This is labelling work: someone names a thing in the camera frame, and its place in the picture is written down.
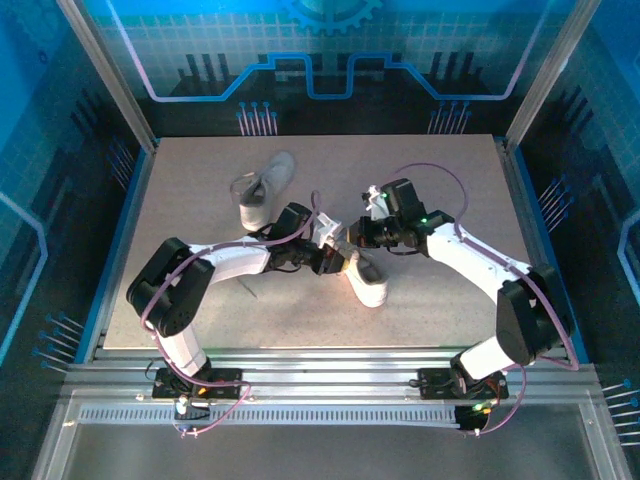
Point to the white sneaker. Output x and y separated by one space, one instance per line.
372 290
270 185

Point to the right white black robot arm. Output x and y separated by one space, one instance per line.
530 320

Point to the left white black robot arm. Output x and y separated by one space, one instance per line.
170 290

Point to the blue table edge strip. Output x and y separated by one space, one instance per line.
129 215
539 215

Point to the grey metal front panel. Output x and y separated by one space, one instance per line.
320 455

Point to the small controller board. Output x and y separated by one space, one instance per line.
192 415
472 417

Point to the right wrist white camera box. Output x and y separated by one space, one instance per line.
377 205

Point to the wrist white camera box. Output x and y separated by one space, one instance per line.
327 227
377 205

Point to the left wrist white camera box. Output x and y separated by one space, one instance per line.
327 227

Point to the aluminium front frame rail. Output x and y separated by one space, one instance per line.
325 370

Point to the aluminium side rail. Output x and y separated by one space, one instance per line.
524 215

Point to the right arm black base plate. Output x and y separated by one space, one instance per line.
432 385

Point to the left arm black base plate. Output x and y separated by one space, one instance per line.
227 391

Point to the aluminium frame post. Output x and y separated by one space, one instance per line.
111 75
548 75

